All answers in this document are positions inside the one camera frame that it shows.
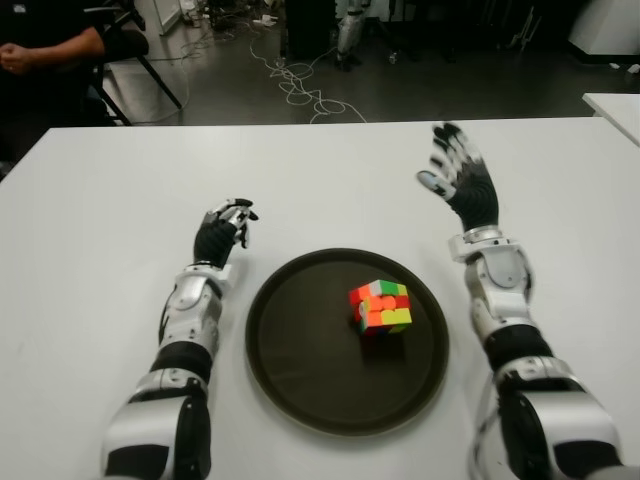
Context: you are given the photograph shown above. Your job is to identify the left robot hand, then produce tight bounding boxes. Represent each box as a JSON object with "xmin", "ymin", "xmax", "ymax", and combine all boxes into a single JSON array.
[{"xmin": 193, "ymin": 197, "xmax": 261, "ymax": 271}]

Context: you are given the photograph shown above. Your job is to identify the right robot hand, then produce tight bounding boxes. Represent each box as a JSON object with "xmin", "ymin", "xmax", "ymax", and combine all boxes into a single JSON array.
[{"xmin": 416, "ymin": 122, "xmax": 501, "ymax": 235}]

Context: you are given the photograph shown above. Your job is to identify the multicoloured Rubik's cube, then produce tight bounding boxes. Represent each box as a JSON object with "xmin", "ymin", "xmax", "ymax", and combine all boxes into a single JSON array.
[{"xmin": 348, "ymin": 279, "xmax": 413, "ymax": 337}]

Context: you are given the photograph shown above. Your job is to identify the dark round plate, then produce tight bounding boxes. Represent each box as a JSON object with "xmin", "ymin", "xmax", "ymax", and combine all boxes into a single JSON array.
[{"xmin": 244, "ymin": 248, "xmax": 450, "ymax": 437}]

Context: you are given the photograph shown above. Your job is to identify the grey metal stand legs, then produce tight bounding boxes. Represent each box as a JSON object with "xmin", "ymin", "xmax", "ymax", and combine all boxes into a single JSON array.
[{"xmin": 509, "ymin": 4, "xmax": 544, "ymax": 56}]

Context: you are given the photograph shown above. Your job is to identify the white side table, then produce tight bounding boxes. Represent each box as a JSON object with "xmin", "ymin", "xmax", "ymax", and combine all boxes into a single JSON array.
[{"xmin": 582, "ymin": 92, "xmax": 640, "ymax": 151}]

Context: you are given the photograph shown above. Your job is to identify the silver humanoid robot legs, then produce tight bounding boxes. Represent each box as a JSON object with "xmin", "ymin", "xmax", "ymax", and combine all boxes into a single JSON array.
[{"xmin": 335, "ymin": 0, "xmax": 374, "ymax": 69}]

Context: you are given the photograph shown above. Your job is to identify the white machine housing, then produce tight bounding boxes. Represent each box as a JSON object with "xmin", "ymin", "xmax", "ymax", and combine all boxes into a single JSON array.
[{"xmin": 567, "ymin": 0, "xmax": 640, "ymax": 64}]

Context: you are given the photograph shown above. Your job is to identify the black chair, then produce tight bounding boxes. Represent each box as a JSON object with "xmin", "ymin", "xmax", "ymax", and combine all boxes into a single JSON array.
[{"xmin": 87, "ymin": 0, "xmax": 184, "ymax": 126}]

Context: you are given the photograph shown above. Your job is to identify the black cabinet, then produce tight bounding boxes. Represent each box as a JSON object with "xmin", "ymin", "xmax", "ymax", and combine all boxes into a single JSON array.
[{"xmin": 284, "ymin": 0, "xmax": 341, "ymax": 61}]

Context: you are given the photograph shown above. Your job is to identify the white board panel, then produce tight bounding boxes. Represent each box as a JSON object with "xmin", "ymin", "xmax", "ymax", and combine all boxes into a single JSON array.
[{"xmin": 133, "ymin": 0, "xmax": 184, "ymax": 36}]

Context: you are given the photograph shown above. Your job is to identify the person in black shirt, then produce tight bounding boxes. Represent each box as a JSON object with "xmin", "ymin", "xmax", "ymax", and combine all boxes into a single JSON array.
[{"xmin": 0, "ymin": 0, "xmax": 109, "ymax": 151}]

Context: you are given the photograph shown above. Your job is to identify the tangled white floor cable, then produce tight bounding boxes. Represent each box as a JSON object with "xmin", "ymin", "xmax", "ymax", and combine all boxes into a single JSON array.
[{"xmin": 248, "ymin": 24, "xmax": 369, "ymax": 125}]

